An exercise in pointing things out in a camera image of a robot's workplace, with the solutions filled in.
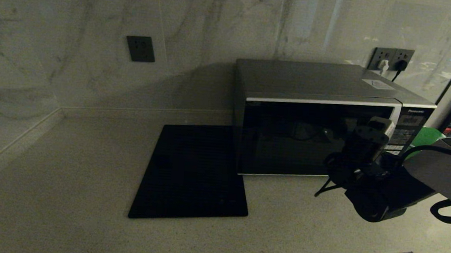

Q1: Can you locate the black glass microwave door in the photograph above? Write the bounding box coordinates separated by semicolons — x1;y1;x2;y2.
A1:
239;91;403;186

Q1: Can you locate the silver black microwave oven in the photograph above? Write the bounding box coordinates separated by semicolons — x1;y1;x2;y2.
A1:
228;56;440;188

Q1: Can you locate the green plastic cutting board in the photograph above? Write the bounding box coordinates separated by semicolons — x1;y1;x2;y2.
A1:
405;126;447;159

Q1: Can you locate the black glass induction cooktop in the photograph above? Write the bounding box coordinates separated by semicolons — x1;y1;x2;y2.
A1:
128;119;255;227

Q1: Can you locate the black plug with cable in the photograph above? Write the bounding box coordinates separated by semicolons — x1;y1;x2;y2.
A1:
391;59;409;84

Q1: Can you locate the double grey wall socket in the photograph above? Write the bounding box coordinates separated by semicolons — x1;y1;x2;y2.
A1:
367;46;415;74

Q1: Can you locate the single black wall socket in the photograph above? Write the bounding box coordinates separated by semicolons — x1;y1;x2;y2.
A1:
125;35;158;64

